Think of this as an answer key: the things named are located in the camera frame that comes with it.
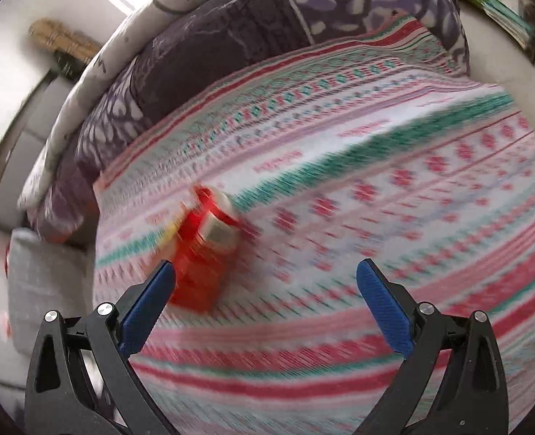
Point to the dark patterned pillow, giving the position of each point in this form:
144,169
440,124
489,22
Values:
231,31

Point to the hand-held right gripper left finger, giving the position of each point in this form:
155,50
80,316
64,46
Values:
145,308

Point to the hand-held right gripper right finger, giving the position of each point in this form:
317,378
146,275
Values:
385,308

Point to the brown wicker basket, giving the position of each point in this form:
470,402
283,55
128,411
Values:
63,45

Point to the bookshelf with books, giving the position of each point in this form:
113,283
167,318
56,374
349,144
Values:
498,4

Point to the patterned knit blanket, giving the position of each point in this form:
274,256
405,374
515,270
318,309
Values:
362,167

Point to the grey pillow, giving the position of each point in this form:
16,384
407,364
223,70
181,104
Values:
45,290

